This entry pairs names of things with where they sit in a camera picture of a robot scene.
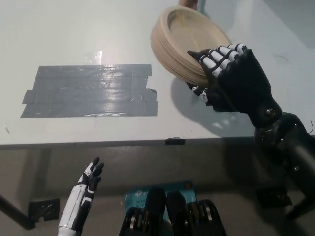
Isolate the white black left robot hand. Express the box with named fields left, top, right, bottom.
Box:
left=58, top=157, right=104, bottom=233

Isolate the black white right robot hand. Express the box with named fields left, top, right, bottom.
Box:
left=186, top=43, right=283, bottom=128

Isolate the person's bare hand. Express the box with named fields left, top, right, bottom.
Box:
left=178, top=0, right=199, bottom=10

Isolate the stack of beige plates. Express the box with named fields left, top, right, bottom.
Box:
left=150, top=6, right=233, bottom=87

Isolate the small black tape piece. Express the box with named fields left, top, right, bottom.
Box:
left=165, top=137, right=186, bottom=145

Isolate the grey duct tape patch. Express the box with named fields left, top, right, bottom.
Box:
left=20, top=63, right=158, bottom=118

